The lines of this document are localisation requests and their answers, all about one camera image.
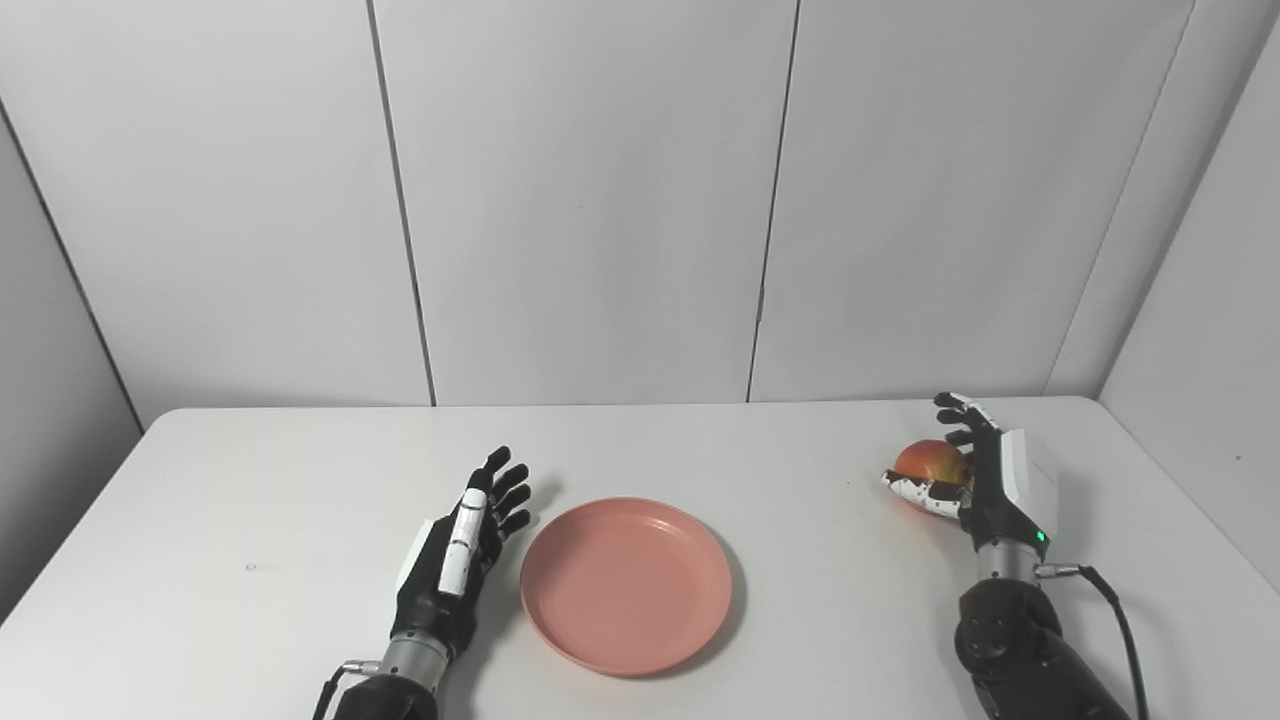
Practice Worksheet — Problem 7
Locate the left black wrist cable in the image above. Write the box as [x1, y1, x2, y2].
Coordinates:
[311, 658, 381, 720]

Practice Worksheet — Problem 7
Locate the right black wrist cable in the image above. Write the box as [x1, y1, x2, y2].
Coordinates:
[1035, 564, 1151, 720]

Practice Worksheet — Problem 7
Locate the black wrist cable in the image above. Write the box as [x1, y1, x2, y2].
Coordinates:
[1035, 564, 1151, 720]
[311, 658, 381, 720]

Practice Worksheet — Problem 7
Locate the red yellow pomegranate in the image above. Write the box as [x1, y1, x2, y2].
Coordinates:
[892, 439, 973, 517]

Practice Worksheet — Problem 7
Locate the pink round plate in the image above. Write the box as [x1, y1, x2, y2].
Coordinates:
[520, 497, 733, 678]

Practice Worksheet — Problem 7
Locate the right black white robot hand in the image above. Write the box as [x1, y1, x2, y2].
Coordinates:
[881, 391, 1059, 556]

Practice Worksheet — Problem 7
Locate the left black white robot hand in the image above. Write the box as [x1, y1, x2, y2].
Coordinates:
[390, 446, 532, 661]

